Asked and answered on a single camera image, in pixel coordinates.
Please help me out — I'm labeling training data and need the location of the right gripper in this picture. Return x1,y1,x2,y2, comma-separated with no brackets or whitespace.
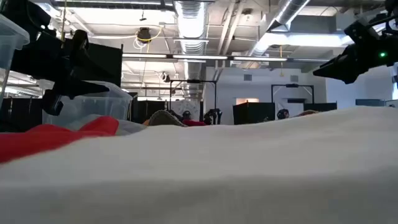
313,15,398,85

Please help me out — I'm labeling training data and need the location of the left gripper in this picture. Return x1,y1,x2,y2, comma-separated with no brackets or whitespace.
11,29,110,116

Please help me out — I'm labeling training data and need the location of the brown towel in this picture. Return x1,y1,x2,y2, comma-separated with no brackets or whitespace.
294,109,320,118

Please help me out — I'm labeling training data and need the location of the red-orange towel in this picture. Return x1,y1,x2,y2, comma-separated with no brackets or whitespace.
0,116,120,164

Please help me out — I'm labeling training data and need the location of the yellow-green towel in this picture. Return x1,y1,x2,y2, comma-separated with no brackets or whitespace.
147,110,188,128

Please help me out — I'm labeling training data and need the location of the white towel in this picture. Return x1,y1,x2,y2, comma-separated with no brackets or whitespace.
0,106,398,224

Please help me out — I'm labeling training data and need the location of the grey ceiling pipe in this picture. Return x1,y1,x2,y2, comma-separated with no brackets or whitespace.
292,57,331,63

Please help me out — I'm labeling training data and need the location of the black partition panel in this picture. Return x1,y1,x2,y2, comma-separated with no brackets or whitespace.
83,42,124,88

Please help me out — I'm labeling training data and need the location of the black room divider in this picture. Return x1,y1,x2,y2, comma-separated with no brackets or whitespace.
0,97,44,134
130,92,167,124
232,101,276,126
303,102,338,113

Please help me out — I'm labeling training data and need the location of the clear plastic bin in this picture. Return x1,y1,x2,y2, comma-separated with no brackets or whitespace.
42,80,134,129
0,14,30,108

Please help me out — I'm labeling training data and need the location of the dark computer monitor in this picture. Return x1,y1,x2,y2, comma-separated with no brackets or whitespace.
355,98,386,108

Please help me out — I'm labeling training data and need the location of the plain white cloth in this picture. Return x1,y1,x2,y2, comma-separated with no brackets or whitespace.
275,101,305,118

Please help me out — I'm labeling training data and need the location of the ceiling tube light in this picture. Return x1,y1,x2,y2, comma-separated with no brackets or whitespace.
233,56,289,62
122,53,169,59
172,54,229,60

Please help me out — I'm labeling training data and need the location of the person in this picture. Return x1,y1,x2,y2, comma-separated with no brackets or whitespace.
276,108,290,121
182,110,208,127

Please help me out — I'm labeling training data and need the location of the black ceiling device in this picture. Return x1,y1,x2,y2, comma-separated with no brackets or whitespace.
136,27,152,44

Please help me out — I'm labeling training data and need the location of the patterned white cloth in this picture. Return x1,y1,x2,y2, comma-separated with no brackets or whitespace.
170,99,201,121

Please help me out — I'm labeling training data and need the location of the grey rectangular duct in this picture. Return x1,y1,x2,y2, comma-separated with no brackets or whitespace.
289,14,357,35

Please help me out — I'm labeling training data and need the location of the black rig frame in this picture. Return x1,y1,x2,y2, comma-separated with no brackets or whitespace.
169,78,218,125
271,83,315,104

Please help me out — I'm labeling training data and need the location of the yellow hanging cord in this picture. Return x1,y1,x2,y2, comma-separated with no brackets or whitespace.
279,45,285,78

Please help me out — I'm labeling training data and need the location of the silver spiral ventilation duct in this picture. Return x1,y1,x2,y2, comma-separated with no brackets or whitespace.
247,0,312,60
173,0,208,103

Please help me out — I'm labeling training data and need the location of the yellow ceiling cable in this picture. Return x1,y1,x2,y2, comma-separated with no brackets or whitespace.
133,26,164,50

